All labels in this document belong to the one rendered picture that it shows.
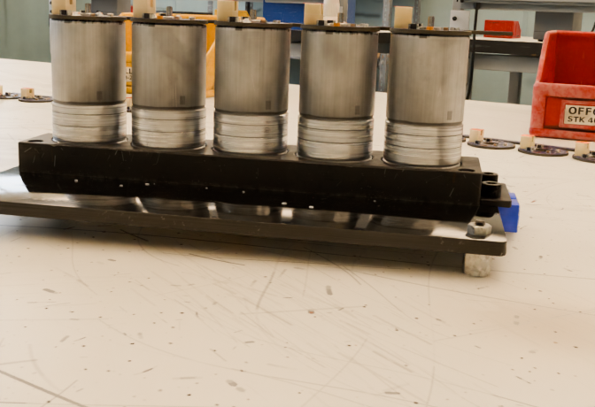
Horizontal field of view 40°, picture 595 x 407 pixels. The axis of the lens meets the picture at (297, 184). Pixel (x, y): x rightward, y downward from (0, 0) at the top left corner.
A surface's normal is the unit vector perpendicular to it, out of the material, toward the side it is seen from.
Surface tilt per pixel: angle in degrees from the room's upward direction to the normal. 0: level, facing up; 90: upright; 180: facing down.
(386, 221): 0
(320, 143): 90
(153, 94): 90
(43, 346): 0
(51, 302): 0
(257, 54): 90
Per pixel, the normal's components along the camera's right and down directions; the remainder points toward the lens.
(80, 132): -0.04, 0.21
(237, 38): -0.30, 0.18
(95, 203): 0.04, -0.98
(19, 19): 0.87, 0.14
